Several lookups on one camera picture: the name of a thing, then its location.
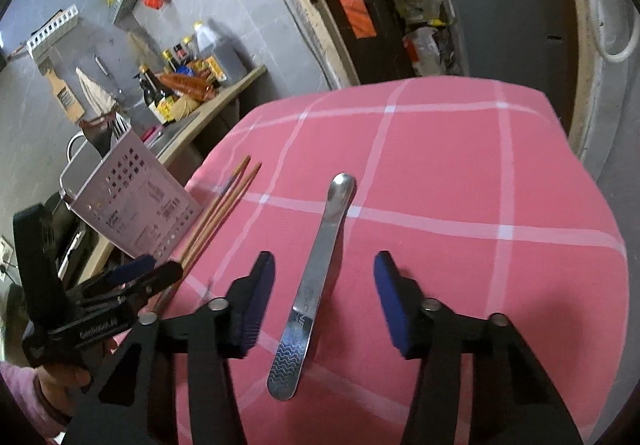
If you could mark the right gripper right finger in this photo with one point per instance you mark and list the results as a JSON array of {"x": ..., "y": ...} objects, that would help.
[{"x": 401, "y": 299}]

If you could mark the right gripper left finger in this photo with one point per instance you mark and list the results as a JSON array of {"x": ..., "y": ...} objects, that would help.
[{"x": 248, "y": 298}]

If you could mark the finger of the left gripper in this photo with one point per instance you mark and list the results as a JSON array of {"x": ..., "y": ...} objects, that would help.
[
  {"x": 114, "y": 279},
  {"x": 127, "y": 302}
]

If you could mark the stainless steel spoon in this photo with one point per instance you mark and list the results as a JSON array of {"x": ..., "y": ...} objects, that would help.
[{"x": 288, "y": 362}]

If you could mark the plain wooden chopstick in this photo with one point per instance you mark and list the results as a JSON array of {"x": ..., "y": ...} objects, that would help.
[{"x": 237, "y": 192}]

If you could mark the wooden chopstick with purple band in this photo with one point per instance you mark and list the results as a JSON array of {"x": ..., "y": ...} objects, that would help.
[{"x": 211, "y": 209}]

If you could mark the pink sleeve forearm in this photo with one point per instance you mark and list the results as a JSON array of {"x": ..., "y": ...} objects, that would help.
[{"x": 23, "y": 403}]

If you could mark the kitchen counter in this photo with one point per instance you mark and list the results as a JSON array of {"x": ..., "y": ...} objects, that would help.
[{"x": 171, "y": 149}]

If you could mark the person's left hand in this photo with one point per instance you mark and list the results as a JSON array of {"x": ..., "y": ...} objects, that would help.
[{"x": 59, "y": 382}]

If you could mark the white perforated utensil holder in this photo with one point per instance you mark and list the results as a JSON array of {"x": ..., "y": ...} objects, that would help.
[{"x": 129, "y": 197}]

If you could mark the pink checked tablecloth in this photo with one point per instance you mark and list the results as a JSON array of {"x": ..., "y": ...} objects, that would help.
[{"x": 471, "y": 186}]

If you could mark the beige hanging cloth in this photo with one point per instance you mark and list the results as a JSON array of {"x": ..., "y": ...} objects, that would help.
[{"x": 99, "y": 99}]

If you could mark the dark soy sauce bottle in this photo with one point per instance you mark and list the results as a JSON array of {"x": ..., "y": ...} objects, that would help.
[{"x": 152, "y": 97}]

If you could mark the orange snack bag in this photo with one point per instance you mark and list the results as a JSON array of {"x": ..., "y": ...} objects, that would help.
[{"x": 197, "y": 88}]

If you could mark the large cooking oil jug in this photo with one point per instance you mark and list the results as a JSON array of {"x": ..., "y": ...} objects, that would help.
[{"x": 219, "y": 55}]

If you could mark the dark grey fridge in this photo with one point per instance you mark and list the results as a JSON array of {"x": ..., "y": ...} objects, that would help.
[{"x": 532, "y": 43}]

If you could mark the white wall rack basket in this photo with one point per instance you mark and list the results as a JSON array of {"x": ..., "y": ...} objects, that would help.
[{"x": 39, "y": 43}]

